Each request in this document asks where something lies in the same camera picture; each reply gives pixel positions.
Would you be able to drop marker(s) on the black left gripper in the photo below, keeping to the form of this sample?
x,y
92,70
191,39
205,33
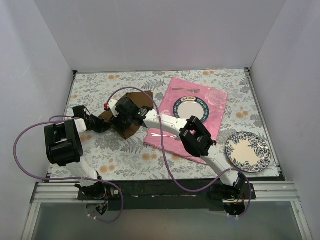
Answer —
x,y
100,124

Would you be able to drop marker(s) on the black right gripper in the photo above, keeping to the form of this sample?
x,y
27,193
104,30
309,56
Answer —
x,y
119,122

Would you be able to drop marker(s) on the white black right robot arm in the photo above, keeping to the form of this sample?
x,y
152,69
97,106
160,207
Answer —
x,y
196,140

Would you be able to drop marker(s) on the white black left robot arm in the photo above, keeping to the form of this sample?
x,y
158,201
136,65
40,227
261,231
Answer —
x,y
64,146

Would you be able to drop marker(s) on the floral tablecloth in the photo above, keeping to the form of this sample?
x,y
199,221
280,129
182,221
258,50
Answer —
x,y
117,159

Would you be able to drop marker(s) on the silver spoon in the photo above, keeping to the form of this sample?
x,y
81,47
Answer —
x,y
166,136

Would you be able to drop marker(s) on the green rimmed white plate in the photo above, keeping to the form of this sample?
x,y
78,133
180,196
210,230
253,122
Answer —
x,y
188,106

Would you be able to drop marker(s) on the silver fork on placemat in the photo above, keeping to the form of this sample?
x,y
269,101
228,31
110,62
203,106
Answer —
x,y
185,89

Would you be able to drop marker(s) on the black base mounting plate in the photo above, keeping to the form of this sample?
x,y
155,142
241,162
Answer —
x,y
163,195

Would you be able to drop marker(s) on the pink floral placemat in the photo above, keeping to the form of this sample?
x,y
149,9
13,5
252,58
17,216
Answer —
x,y
216,100

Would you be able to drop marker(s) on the blue floral white plate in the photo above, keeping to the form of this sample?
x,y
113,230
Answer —
x,y
248,152

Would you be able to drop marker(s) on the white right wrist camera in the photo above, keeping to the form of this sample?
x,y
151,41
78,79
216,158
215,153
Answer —
x,y
111,106

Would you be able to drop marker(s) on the aluminium table frame rail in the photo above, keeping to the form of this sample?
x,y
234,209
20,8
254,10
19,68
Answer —
x,y
275,214

